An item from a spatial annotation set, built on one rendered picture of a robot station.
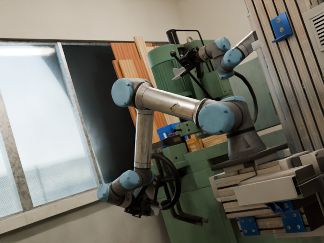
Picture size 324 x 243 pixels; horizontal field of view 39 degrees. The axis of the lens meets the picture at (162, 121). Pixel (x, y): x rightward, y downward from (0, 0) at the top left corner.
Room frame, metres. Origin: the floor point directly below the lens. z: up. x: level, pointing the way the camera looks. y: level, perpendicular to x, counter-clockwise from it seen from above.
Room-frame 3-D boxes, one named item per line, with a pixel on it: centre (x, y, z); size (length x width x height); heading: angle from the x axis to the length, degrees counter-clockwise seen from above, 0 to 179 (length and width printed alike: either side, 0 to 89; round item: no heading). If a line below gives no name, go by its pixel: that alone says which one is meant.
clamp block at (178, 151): (2.39, 0.01, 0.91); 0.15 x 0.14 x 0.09; 48
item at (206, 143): (2.48, -0.17, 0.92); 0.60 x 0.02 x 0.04; 48
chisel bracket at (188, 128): (2.54, -0.13, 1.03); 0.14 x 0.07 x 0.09; 138
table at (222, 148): (2.45, -0.04, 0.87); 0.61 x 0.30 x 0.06; 48
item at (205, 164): (2.49, -0.08, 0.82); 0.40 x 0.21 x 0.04; 48
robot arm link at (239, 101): (1.80, -0.28, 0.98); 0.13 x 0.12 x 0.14; 148
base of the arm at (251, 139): (1.80, -0.28, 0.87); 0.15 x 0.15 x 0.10
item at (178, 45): (2.63, -0.21, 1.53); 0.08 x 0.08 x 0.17; 48
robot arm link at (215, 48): (2.18, -0.37, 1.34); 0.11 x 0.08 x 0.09; 48
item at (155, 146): (2.39, 0.01, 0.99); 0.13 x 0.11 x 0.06; 48
